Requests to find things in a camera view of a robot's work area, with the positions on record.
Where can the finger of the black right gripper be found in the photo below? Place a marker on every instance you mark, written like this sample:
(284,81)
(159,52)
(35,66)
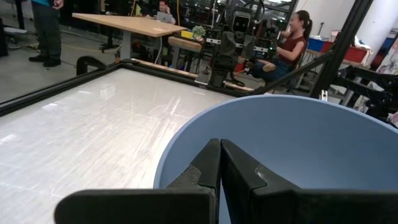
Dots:
(249,45)
(228,43)

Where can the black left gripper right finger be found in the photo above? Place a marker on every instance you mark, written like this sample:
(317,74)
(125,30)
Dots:
(280,205)

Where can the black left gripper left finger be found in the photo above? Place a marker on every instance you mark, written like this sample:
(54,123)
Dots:
(155,208)

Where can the blue bowl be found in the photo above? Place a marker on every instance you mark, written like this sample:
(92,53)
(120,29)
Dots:
(295,140)

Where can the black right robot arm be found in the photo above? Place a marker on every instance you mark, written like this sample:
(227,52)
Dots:
(220,71)

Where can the small green plant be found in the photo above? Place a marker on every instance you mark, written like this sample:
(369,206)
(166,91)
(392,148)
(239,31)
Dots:
(198,31)

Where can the person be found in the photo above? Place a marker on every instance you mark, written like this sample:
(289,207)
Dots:
(46,31)
(289,49)
(164,5)

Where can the yellow box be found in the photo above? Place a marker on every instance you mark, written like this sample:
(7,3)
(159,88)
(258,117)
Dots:
(186,34)

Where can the wooden bench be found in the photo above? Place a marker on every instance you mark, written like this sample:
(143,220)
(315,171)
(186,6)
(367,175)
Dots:
(183,43)

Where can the blue storage bin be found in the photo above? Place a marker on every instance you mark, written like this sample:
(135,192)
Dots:
(315,44)

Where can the silver laptop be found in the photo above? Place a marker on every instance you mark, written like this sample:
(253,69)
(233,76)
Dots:
(164,17)

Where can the light wooden desk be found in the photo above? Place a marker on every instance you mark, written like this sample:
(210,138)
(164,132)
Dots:
(133,25)

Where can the red storage bin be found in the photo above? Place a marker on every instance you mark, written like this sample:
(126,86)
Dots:
(354,54)

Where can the black table clamp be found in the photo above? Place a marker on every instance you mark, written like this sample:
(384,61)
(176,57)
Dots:
(90,62)

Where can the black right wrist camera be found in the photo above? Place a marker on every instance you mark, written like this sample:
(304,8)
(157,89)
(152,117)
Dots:
(241,22)

